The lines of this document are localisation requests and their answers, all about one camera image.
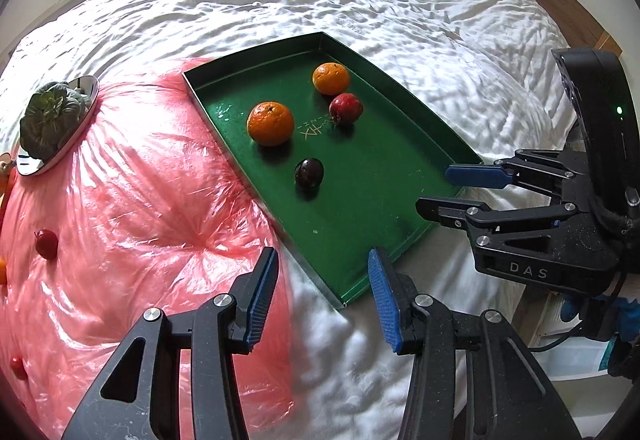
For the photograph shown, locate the small orange tomato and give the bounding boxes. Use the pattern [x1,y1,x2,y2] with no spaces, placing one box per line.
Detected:
[0,258,8,286]

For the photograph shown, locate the large orange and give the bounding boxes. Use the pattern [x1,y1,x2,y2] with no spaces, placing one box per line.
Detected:
[246,101,295,146]

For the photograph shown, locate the dark plum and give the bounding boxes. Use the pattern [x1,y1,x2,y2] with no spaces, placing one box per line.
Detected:
[294,157,324,191]

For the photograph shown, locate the white black striped plate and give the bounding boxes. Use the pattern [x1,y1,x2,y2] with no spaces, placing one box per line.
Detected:
[14,75,99,177]

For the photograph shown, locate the blue gloved right hand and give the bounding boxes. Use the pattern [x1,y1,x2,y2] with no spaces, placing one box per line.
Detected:
[560,295,639,382]

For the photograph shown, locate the black cable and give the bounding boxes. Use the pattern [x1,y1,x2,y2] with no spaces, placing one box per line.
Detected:
[528,269,632,354]

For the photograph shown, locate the green metal tray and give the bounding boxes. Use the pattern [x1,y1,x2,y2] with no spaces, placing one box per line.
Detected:
[184,33,478,308]

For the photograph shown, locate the green leafy vegetable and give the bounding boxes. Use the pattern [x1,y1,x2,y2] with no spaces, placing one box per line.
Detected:
[20,82,90,162]

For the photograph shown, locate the red apple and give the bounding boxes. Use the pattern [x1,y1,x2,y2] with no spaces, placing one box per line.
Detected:
[35,229,58,260]
[329,92,363,125]

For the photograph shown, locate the pink plastic sheet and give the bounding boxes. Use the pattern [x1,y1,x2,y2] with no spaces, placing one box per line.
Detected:
[1,62,277,439]

